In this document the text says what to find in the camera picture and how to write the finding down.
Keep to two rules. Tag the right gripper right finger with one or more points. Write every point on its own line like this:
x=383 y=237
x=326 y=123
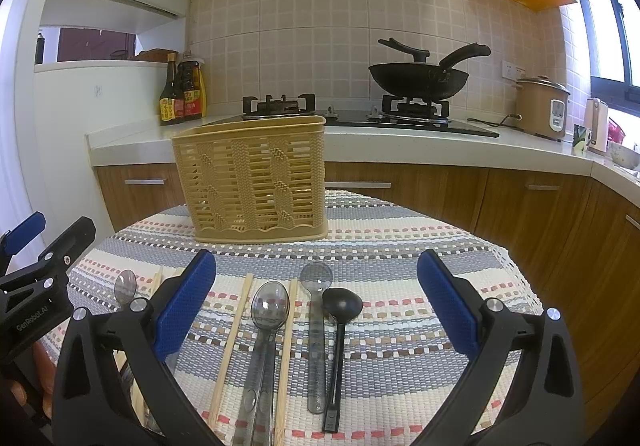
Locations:
x=544 y=405

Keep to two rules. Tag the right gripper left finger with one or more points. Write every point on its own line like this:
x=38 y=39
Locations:
x=90 y=405

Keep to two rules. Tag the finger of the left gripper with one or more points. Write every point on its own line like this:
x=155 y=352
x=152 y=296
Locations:
x=54 y=259
x=13 y=241

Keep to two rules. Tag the wooden chopstick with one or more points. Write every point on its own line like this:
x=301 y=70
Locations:
x=214 y=406
x=163 y=274
x=282 y=398

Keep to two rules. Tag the clear grey plastic spoon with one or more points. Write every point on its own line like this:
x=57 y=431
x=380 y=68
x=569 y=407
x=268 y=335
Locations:
x=269 y=311

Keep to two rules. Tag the person's left hand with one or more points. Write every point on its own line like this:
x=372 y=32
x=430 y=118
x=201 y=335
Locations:
x=16 y=428

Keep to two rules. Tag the dark soy sauce bottle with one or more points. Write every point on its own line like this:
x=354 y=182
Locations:
x=171 y=101

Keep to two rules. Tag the red label sauce bottle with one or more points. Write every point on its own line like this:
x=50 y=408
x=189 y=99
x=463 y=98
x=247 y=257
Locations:
x=193 y=88

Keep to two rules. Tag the tan plastic utensil basket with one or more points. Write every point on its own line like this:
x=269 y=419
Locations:
x=259 y=181

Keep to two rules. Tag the black plastic ladle spoon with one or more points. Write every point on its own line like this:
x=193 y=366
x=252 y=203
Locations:
x=343 y=306

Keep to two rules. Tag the clear ribbed plastic spoon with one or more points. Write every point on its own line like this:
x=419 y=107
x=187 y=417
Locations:
x=315 y=278

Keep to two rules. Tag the green patterned mug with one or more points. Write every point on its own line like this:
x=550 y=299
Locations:
x=581 y=140

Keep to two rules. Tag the white electric kettle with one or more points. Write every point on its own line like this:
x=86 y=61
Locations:
x=596 y=121

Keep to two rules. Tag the tan rice cooker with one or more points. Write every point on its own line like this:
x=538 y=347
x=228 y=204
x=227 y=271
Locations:
x=541 y=107

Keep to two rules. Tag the black gas stove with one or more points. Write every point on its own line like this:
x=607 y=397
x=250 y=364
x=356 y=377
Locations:
x=392 y=112

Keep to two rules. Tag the black wok pan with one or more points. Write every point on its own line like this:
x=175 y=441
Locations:
x=420 y=80

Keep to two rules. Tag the black window frame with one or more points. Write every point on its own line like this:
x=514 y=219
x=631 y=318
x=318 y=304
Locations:
x=613 y=38

